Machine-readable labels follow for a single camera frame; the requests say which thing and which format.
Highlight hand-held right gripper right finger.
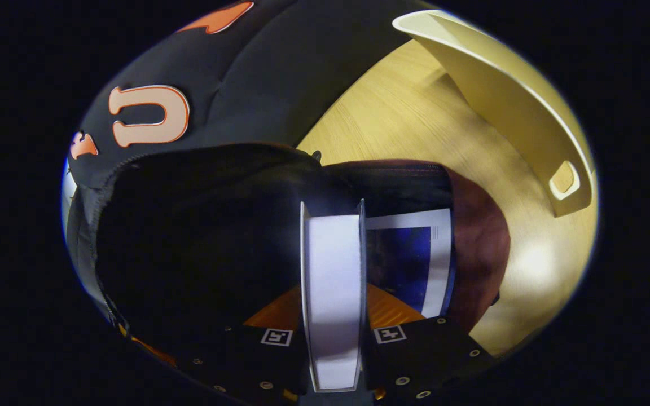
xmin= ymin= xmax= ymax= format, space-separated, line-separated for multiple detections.
xmin=362 ymin=282 xmax=498 ymax=402

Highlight brown schoolbag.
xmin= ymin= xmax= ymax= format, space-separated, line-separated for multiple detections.
xmin=96 ymin=144 xmax=512 ymax=361

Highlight white bookshelf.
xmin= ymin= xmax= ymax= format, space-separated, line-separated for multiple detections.
xmin=392 ymin=10 xmax=594 ymax=218

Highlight blue cover book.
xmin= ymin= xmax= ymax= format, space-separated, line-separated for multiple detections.
xmin=366 ymin=209 xmax=456 ymax=319

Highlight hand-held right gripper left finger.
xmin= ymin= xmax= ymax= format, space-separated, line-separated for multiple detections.
xmin=178 ymin=285 xmax=309 ymax=404

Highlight dark cover book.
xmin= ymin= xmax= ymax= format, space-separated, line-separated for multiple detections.
xmin=300 ymin=198 xmax=367 ymax=393

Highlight black backdrop cloth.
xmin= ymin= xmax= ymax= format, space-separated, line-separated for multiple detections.
xmin=63 ymin=0 xmax=433 ymax=316

